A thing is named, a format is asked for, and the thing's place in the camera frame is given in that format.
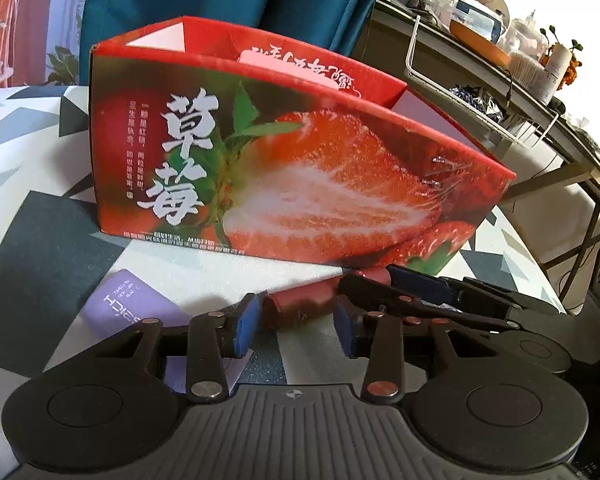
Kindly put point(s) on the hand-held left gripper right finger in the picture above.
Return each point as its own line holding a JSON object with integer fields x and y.
{"x": 345, "y": 330}

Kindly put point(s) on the dark side desk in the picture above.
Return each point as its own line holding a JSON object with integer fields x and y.
{"x": 570, "y": 145}

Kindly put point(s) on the silver foil packets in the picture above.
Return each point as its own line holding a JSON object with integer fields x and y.
{"x": 475, "y": 102}

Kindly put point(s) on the clear glass jar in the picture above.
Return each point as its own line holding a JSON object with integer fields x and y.
{"x": 522, "y": 35}

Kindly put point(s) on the red strawberry print cardboard box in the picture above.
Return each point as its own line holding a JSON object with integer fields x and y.
{"x": 305, "y": 175}

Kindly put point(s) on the orange tray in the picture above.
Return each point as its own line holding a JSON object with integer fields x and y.
{"x": 480, "y": 45}

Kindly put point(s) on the wall poster with plants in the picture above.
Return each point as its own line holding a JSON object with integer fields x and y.
{"x": 25, "y": 20}

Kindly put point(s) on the cotton swab container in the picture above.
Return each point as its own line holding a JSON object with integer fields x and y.
{"x": 532, "y": 77}

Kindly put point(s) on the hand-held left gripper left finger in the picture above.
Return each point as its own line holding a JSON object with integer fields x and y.
{"x": 245, "y": 325}

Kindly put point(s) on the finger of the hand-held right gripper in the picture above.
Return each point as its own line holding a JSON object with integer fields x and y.
{"x": 375, "y": 292}
{"x": 420, "y": 282}

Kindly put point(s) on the white cup with orange flowers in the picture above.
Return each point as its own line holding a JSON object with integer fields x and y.
{"x": 557, "y": 65}

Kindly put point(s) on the dark red cylindrical tube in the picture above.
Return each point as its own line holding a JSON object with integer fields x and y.
{"x": 305, "y": 300}

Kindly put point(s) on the geometric patterned tablecloth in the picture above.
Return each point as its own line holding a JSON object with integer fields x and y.
{"x": 40, "y": 240}

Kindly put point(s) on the blue storage box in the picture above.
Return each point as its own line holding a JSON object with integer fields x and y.
{"x": 477, "y": 20}

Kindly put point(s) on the purple power bank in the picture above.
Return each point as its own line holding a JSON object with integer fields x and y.
{"x": 130, "y": 300}

